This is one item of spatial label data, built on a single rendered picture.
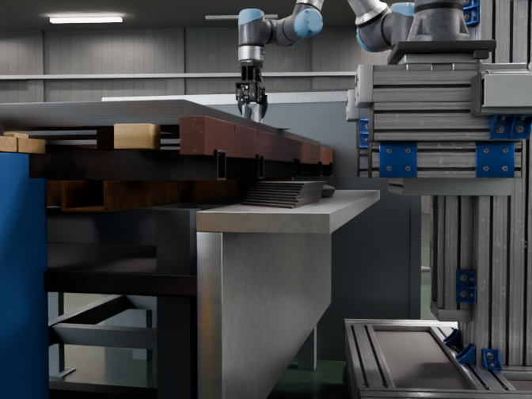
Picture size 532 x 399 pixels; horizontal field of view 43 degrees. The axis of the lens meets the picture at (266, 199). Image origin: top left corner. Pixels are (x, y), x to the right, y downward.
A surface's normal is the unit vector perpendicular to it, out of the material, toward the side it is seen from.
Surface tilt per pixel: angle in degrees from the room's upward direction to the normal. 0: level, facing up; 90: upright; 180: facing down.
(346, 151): 90
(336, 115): 90
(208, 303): 90
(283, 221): 90
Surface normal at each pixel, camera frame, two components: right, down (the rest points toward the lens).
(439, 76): -0.07, 0.04
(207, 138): 0.98, 0.01
